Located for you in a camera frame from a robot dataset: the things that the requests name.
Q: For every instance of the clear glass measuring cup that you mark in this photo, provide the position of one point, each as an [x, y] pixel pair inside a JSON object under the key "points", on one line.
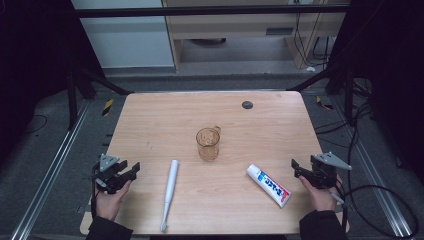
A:
{"points": [[208, 146]]}

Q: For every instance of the person's left hand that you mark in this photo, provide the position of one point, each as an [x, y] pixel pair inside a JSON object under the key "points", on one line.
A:
{"points": [[108, 205]]}

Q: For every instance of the white cabinet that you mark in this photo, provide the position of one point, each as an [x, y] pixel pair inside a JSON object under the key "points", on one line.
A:
{"points": [[130, 43]]}

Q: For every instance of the white toothbrush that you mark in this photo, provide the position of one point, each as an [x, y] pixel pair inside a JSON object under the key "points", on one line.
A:
{"points": [[171, 186]]}

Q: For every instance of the aluminium floor rail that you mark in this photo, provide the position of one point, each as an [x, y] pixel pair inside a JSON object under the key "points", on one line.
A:
{"points": [[376, 173], [53, 166]]}

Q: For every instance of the yellow black tape strip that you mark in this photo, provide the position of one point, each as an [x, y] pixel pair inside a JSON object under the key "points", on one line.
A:
{"points": [[324, 104], [107, 107]]}

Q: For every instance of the person's right hand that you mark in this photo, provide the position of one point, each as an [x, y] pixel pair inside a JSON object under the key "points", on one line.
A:
{"points": [[321, 200]]}

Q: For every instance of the light wooden background desk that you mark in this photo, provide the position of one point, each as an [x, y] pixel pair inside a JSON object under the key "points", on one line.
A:
{"points": [[233, 25]]}

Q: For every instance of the black horizontal frame bar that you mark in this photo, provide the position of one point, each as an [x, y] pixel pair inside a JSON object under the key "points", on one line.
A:
{"points": [[200, 11]]}

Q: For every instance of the dark round table grommet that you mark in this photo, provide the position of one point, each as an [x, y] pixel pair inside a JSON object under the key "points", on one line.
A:
{"points": [[247, 105]]}

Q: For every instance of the white toothpaste tube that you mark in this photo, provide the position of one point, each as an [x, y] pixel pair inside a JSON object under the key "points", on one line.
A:
{"points": [[268, 185]]}

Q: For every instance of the black metal stand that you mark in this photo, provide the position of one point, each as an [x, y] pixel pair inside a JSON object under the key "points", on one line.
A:
{"points": [[72, 100], [348, 96]]}

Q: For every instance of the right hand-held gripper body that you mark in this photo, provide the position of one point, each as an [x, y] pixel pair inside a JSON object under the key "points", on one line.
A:
{"points": [[325, 175]]}

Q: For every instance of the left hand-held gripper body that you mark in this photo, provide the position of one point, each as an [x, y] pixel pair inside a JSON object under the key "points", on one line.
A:
{"points": [[107, 178]]}

